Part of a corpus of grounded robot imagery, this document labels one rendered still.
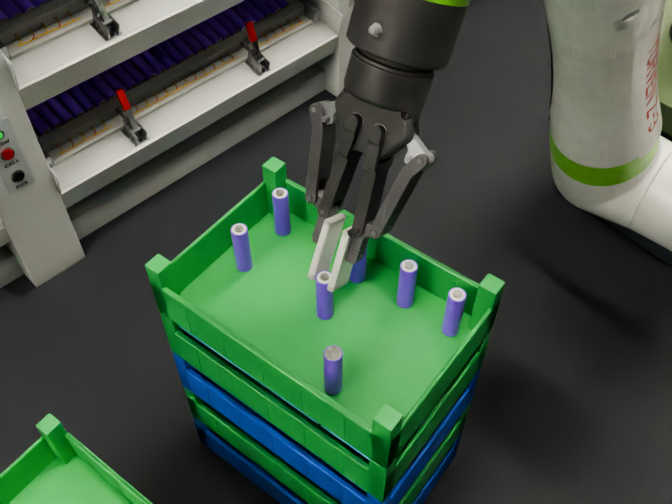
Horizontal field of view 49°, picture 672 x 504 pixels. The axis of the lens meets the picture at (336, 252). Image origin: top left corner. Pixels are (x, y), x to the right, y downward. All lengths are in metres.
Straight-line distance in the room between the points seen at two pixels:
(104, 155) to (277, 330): 0.57
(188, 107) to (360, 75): 0.71
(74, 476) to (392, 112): 0.55
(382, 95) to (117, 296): 0.74
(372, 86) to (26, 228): 0.73
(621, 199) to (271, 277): 0.41
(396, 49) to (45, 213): 0.75
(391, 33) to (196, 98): 0.76
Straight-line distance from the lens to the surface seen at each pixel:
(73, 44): 1.15
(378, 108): 0.67
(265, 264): 0.84
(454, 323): 0.77
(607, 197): 0.91
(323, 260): 0.75
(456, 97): 1.59
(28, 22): 1.15
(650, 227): 0.92
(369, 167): 0.68
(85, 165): 1.26
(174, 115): 1.31
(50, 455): 0.94
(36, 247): 1.27
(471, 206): 1.37
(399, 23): 0.62
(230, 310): 0.81
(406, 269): 0.76
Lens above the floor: 0.98
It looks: 50 degrees down
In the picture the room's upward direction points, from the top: straight up
